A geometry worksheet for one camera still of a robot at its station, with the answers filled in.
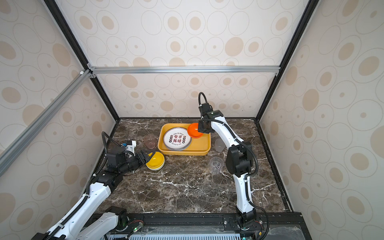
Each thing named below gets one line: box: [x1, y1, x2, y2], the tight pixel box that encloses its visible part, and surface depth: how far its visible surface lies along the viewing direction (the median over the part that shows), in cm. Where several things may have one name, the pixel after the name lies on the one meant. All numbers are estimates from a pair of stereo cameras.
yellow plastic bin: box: [157, 123, 212, 156], surface depth 102 cm
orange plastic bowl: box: [187, 122, 203, 138], surface depth 97 cm
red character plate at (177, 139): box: [163, 127, 192, 151], surface depth 105 cm
